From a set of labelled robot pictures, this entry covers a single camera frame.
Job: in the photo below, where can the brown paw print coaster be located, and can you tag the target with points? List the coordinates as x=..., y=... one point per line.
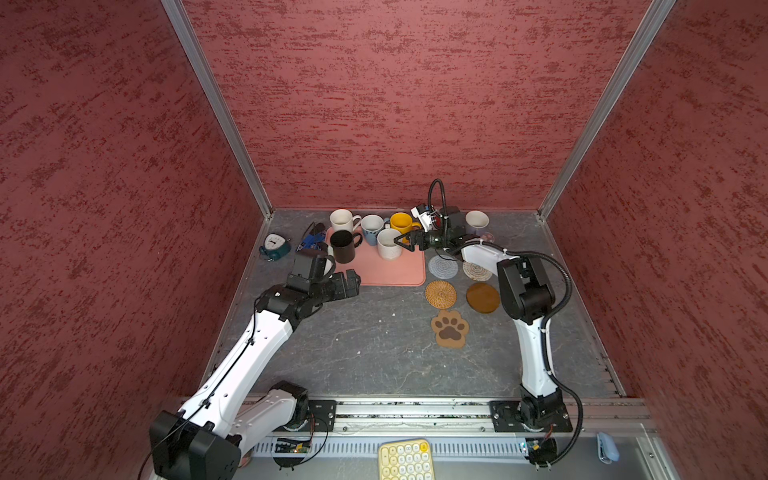
x=450, y=329

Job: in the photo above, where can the white mug back left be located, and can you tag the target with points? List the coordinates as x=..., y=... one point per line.
x=344, y=220

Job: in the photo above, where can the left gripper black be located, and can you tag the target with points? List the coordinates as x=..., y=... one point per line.
x=340, y=290

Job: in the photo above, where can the blue stapler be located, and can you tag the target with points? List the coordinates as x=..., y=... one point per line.
x=313, y=237

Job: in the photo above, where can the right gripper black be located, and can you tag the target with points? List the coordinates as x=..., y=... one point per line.
x=414, y=240

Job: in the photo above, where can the grey blue woven coaster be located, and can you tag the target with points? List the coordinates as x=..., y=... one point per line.
x=442, y=268

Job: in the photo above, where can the white mug centre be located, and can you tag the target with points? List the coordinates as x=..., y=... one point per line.
x=386, y=245

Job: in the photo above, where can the lavender mug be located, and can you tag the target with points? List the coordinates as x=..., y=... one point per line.
x=477, y=222

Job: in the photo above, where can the pink serving tray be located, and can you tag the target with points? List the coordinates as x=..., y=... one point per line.
x=408, y=270

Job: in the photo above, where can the aluminium rail frame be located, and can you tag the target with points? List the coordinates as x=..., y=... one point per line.
x=466, y=426

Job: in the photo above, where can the yellow mug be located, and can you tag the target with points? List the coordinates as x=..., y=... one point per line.
x=403, y=222

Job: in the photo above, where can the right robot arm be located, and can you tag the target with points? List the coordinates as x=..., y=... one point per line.
x=533, y=287

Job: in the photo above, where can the green tape measure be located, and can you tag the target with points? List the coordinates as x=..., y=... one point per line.
x=274, y=247

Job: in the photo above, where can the yellow keypad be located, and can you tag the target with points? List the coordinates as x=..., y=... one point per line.
x=406, y=460

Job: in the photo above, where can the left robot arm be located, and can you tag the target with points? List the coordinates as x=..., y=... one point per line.
x=211, y=433

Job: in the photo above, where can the white speckled blue mug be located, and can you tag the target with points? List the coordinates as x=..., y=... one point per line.
x=371, y=226

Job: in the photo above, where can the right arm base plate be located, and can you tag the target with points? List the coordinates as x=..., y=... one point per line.
x=506, y=417

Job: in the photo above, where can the large round wooden coaster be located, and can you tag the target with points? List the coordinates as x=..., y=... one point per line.
x=483, y=298

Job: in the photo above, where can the black mug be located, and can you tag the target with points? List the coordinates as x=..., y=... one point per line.
x=343, y=245

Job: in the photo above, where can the woven rattan coaster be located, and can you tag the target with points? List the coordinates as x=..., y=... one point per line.
x=441, y=294

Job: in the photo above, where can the colourful zigzag woven coaster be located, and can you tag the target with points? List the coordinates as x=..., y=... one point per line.
x=476, y=272

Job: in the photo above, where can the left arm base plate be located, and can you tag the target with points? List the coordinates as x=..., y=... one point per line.
x=321, y=416

